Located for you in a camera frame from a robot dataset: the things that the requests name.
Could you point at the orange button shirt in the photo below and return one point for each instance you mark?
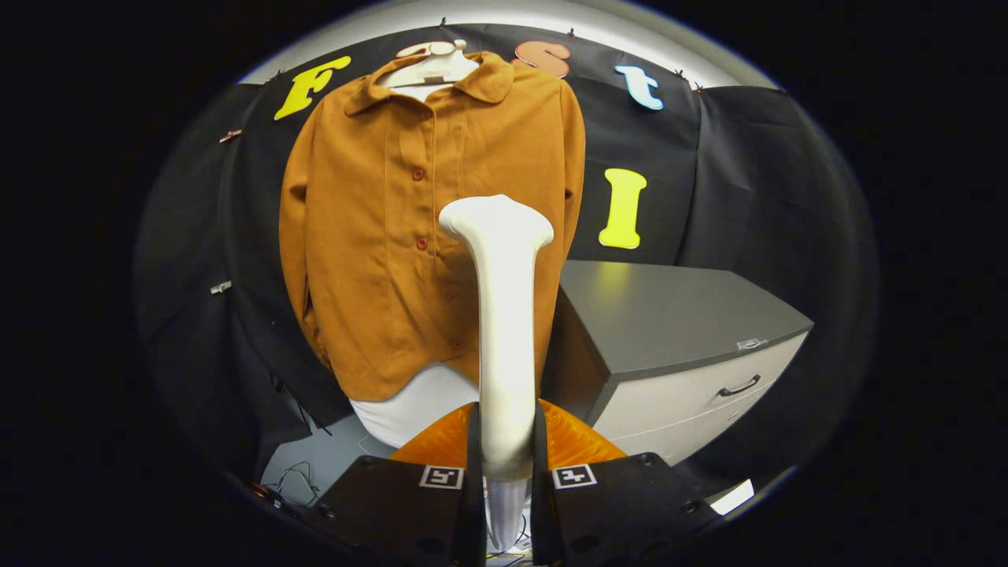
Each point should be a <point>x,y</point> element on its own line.
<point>370,236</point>

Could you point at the white mannequin torso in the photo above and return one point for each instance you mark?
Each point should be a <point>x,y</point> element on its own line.
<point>417,409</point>

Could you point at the red clip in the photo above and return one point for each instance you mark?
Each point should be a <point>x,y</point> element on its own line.
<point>231,135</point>

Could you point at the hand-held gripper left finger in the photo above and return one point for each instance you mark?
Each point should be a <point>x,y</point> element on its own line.
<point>475,520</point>

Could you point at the silver clip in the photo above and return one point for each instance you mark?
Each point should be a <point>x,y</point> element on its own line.
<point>221,287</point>

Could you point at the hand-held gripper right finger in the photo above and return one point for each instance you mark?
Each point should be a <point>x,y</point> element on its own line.
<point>543,520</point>

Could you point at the black backdrop cloth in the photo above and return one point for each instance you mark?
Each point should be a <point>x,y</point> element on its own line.
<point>748,197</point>

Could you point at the grey top white cabinet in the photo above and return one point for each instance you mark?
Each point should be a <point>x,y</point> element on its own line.
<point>669,315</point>

